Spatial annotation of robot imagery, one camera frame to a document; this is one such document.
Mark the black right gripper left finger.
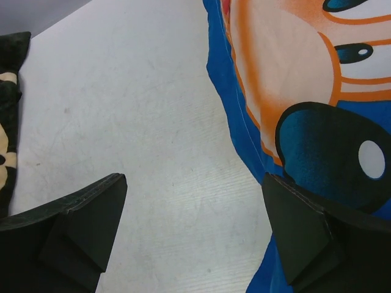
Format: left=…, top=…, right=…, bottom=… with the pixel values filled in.
left=1, top=173, right=126, bottom=292

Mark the yellow blue cartoon pillowcase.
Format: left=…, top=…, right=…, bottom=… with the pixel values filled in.
left=203, top=1, right=390, bottom=292

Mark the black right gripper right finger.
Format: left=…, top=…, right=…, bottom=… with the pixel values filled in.
left=262, top=174, right=390, bottom=292

